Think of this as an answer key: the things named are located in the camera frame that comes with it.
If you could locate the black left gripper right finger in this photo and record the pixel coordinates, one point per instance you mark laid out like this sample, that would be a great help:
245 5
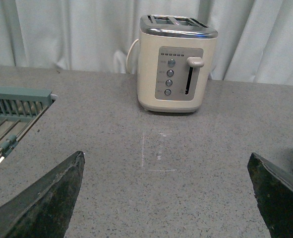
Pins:
273 189

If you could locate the green metal dish rack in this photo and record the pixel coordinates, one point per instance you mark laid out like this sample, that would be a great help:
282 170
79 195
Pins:
20 108

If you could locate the white curtain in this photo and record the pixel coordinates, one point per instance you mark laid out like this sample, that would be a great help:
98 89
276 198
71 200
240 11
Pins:
255 37

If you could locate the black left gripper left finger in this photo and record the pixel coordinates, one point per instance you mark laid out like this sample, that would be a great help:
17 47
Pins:
44 209

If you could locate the cream two-slot toaster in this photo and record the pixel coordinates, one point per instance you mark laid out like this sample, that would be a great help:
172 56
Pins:
175 56

